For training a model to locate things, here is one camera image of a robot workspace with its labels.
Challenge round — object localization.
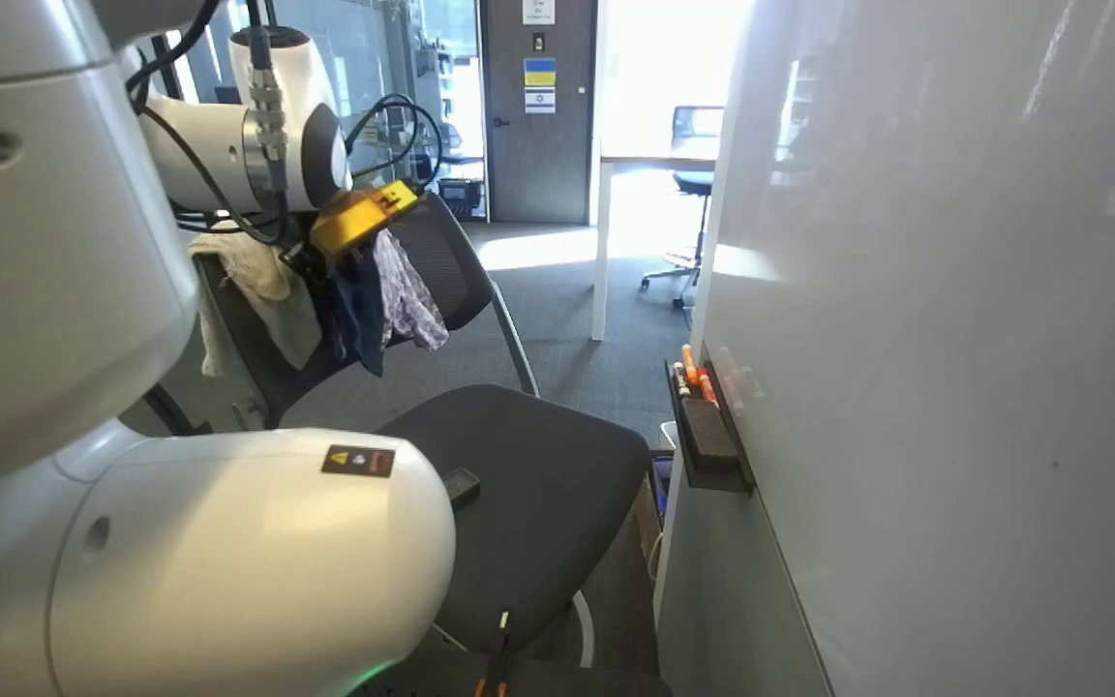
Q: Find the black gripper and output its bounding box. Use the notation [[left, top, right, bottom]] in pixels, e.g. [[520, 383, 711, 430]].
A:
[[280, 235, 344, 311]]

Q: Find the cream towel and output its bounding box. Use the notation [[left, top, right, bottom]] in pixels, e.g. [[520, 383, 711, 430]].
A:
[[184, 227, 327, 381]]

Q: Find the purple checkered cloth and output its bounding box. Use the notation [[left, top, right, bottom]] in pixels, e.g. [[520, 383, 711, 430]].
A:
[[368, 223, 459, 355]]

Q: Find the black mesh chair backrest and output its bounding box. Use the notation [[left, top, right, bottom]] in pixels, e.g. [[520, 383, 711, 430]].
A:
[[190, 188, 542, 432]]

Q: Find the dark grey chair seat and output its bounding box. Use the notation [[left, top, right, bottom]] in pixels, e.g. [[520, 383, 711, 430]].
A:
[[379, 381, 655, 657]]

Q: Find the blue swivel office chair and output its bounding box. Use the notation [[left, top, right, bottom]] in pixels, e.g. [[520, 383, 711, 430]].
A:
[[635, 166, 717, 313]]

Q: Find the orange handheld tool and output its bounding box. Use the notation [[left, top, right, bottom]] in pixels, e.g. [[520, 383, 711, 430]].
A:
[[306, 177, 421, 259]]

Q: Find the grey door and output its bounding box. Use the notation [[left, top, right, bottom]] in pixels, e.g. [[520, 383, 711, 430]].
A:
[[477, 0, 600, 227]]

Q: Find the blue yellow flag poster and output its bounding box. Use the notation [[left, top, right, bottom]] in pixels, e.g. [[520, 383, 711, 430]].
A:
[[520, 54, 562, 119]]

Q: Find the white desk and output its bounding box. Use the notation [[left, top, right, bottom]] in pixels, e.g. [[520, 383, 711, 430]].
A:
[[589, 143, 723, 350]]

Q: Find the orange marker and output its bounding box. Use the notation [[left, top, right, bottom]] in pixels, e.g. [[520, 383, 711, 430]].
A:
[[678, 339, 723, 412]]

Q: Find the dark framed monitor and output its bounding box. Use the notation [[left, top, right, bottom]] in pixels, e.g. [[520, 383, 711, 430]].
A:
[[670, 102, 728, 155]]

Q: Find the black stick with orange tip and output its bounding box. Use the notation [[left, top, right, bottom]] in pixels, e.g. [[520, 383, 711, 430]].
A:
[[486, 609, 520, 697]]

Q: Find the black whiteboard eraser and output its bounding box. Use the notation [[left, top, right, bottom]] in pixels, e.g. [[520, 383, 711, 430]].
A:
[[678, 394, 751, 475]]

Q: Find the black whiteboard tray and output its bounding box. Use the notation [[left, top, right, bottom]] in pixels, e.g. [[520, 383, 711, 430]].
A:
[[665, 363, 758, 501]]

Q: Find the large whiteboard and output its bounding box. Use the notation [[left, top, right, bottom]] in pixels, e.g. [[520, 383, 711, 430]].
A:
[[651, 0, 1115, 697]]

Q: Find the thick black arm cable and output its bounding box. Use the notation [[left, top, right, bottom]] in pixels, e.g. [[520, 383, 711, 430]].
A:
[[129, 0, 293, 250]]

